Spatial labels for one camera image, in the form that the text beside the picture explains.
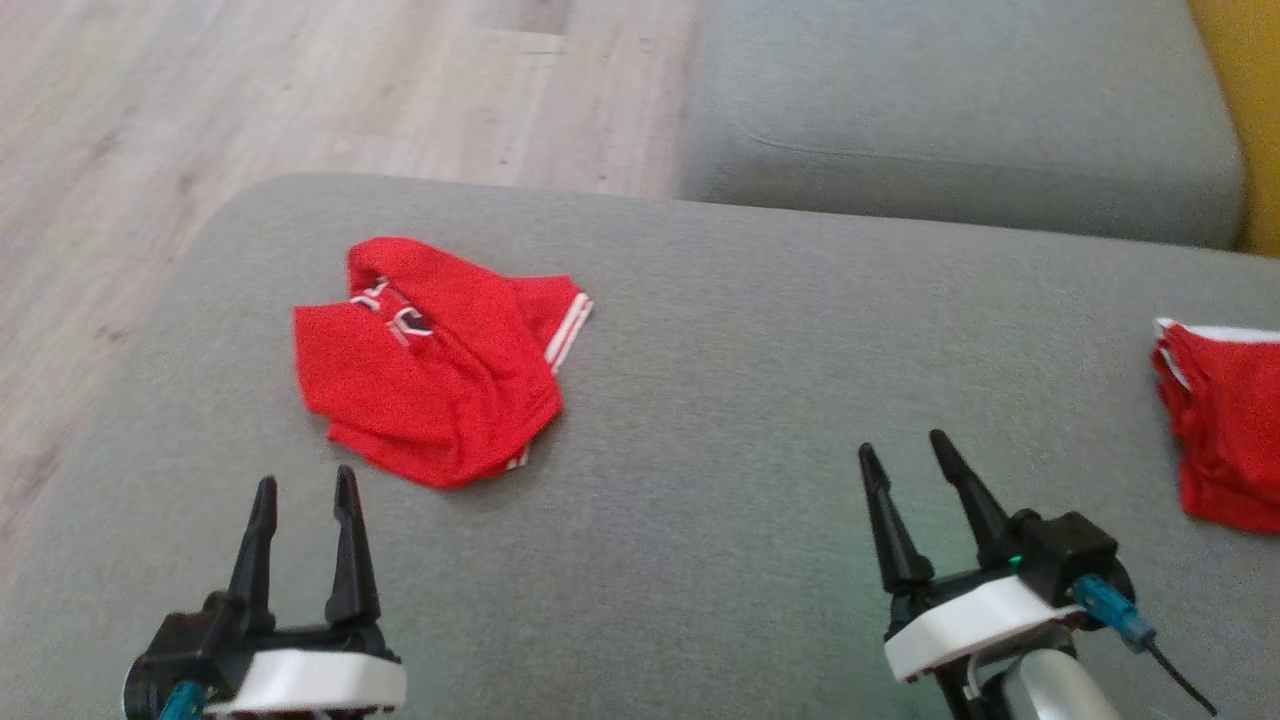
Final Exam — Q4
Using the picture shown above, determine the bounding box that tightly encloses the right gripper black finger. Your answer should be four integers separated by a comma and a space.
928, 430, 1013, 569
858, 443, 935, 593

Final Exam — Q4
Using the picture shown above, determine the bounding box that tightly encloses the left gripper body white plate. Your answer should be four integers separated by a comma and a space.
203, 592, 406, 717

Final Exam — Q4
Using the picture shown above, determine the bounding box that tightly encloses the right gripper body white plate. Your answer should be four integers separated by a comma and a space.
883, 566, 1088, 686

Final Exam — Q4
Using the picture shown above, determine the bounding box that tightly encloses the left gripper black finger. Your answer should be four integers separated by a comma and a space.
228, 476, 278, 631
325, 465, 381, 626

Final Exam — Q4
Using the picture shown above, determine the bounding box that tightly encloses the red basketball jersey white trim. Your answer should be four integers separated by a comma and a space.
292, 237, 595, 490

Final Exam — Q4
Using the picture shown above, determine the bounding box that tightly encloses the red shorts white side stripe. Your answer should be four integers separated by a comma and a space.
1150, 318, 1280, 533

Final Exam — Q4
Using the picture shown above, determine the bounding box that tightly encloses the large grey sofa seat cushion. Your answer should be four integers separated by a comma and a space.
0, 172, 1280, 720

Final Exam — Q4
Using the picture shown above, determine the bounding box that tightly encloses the small grey sofa cushion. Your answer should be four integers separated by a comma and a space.
678, 0, 1246, 251

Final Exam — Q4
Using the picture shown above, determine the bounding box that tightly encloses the mustard yellow upholstered furniture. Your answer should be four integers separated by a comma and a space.
1188, 0, 1280, 258

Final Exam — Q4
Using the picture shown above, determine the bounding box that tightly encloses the left black cable blue connector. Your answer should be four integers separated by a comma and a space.
158, 680, 207, 720

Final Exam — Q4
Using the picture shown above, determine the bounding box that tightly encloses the black cable blue connector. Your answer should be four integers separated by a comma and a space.
158, 680, 207, 720
1075, 575, 1218, 717

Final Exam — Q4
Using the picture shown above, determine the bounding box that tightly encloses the right black cable blue connector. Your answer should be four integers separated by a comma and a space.
1075, 575, 1218, 717

